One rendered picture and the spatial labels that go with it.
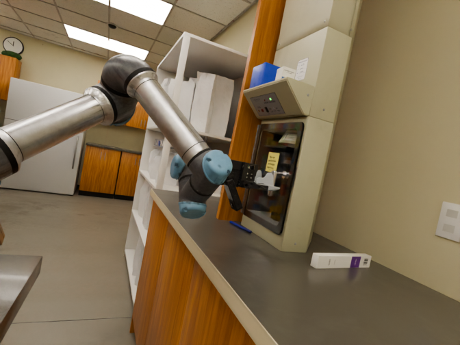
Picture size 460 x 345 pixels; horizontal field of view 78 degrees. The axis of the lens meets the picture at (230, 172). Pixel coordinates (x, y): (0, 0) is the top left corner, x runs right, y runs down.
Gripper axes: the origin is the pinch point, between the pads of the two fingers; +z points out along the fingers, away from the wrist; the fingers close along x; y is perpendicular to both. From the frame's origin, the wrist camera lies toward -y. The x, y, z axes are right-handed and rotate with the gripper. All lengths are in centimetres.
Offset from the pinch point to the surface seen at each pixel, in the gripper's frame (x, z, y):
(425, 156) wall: -18, 49, 21
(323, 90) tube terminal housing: -5.2, 9.3, 36.2
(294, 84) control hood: -5.2, -2.7, 34.7
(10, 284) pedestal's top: -28, -65, -20
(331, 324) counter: -45, -9, -21
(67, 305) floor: 128, -60, -114
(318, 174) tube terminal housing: -5.2, 14.8, 7.7
